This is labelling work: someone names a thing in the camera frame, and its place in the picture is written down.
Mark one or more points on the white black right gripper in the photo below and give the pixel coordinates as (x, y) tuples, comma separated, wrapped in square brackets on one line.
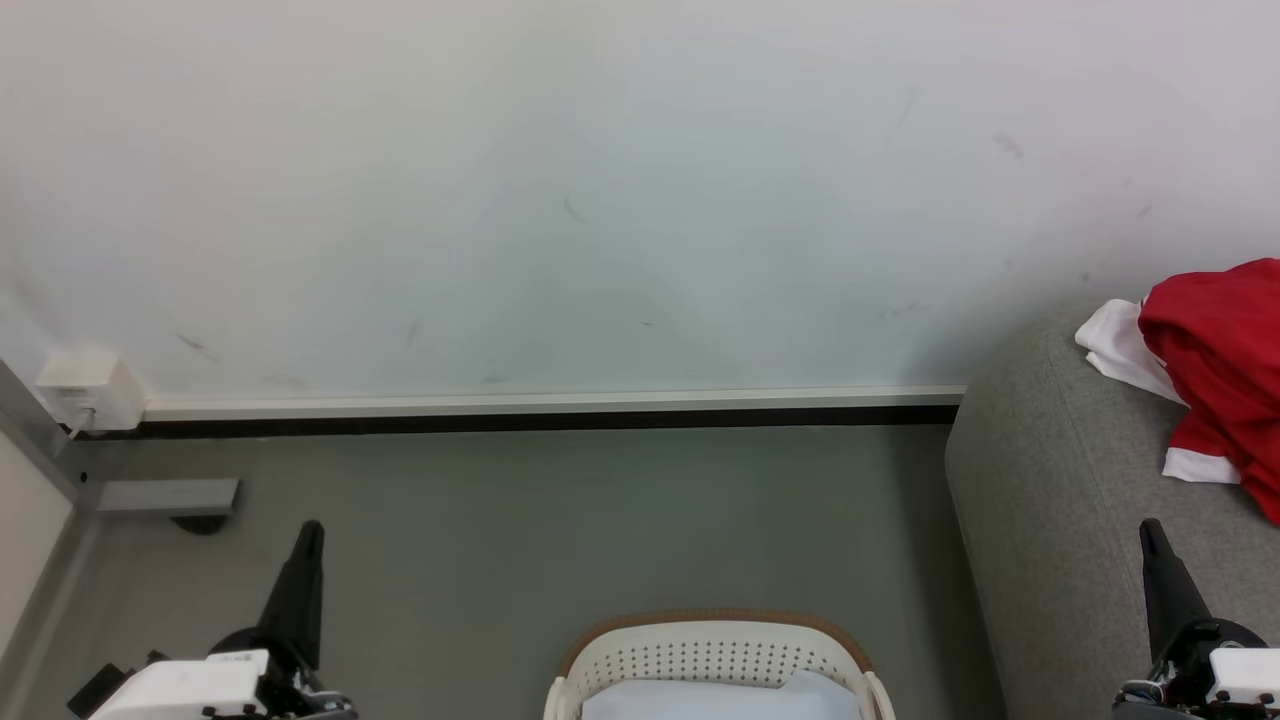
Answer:
[(1215, 670)]

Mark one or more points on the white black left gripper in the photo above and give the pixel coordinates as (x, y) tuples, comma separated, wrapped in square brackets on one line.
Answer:
[(190, 690)]

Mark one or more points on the red and white garment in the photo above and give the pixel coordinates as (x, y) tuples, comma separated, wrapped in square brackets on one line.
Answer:
[(1220, 370)]

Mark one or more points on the grey fabric sofa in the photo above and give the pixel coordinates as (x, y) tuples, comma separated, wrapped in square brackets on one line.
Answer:
[(1060, 520)]

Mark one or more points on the black round foot pad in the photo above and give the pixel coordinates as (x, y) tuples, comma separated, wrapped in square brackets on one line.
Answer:
[(200, 523)]

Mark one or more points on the grey metal foot bar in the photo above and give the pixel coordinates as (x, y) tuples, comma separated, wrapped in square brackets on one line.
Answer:
[(165, 495)]

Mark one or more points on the grey framed partition panel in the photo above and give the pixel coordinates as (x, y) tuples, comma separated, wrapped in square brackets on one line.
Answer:
[(30, 475)]

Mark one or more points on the white baseboard with black strip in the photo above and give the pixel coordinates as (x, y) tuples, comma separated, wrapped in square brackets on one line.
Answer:
[(550, 409)]

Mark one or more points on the white laundry basket brown rim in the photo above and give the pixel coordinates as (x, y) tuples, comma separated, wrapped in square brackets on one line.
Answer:
[(710, 650)]

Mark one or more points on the pale blue garment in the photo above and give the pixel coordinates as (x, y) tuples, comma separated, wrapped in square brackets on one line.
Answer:
[(720, 700)]

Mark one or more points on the white wall socket box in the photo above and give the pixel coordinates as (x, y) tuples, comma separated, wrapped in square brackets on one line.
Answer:
[(90, 382)]

